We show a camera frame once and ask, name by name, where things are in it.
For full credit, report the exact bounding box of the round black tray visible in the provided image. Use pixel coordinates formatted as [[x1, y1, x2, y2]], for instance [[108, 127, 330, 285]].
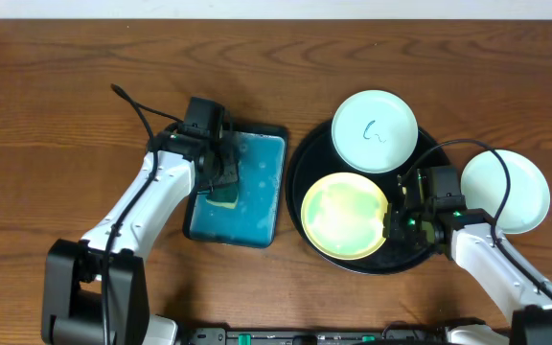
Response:
[[285, 121, 437, 275]]

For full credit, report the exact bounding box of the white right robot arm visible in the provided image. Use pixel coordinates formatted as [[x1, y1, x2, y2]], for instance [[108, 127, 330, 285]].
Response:
[[383, 206, 552, 344]]

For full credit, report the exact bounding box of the mint green plate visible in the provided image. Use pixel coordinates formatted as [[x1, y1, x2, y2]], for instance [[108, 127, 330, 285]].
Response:
[[331, 90, 419, 173]]

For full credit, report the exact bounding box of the green yellow sponge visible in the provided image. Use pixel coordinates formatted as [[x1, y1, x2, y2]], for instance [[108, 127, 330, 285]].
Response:
[[206, 184, 239, 209]]

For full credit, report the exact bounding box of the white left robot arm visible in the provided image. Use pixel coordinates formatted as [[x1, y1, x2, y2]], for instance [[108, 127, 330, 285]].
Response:
[[41, 130, 239, 344]]

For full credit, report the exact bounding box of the yellow plate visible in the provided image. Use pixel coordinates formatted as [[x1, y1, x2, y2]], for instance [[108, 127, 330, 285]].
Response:
[[300, 172, 388, 261]]

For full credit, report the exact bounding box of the right black cable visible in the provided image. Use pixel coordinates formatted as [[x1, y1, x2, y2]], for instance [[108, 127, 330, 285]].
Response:
[[402, 138, 552, 317]]

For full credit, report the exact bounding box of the black cable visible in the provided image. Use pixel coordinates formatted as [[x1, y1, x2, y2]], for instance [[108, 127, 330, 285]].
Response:
[[402, 138, 552, 317], [101, 83, 186, 345]]

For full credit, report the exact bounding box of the black rectangular water tray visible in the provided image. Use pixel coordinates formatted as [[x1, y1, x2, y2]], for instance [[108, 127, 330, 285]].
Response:
[[183, 124, 288, 248]]

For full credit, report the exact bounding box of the white plate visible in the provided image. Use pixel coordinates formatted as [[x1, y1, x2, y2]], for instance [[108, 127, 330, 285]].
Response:
[[460, 149, 550, 234]]

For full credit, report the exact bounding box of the left black cable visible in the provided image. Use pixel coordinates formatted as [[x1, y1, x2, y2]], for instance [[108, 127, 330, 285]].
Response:
[[101, 83, 186, 345]]

